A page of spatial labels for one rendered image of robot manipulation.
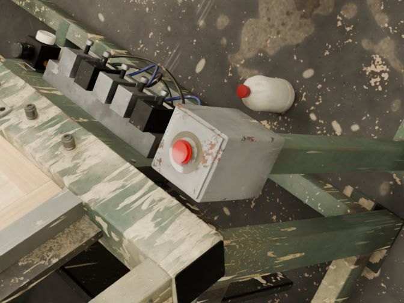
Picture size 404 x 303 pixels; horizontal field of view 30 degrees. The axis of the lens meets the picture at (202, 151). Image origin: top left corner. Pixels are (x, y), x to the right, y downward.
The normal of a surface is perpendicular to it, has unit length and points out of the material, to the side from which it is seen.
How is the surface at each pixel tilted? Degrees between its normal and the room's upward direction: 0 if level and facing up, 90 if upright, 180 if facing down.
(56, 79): 0
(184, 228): 54
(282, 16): 0
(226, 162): 90
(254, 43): 0
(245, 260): 90
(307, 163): 90
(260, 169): 90
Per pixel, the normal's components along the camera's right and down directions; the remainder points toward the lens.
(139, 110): -0.62, -0.01
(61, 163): -0.05, -0.71
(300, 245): 0.69, 0.48
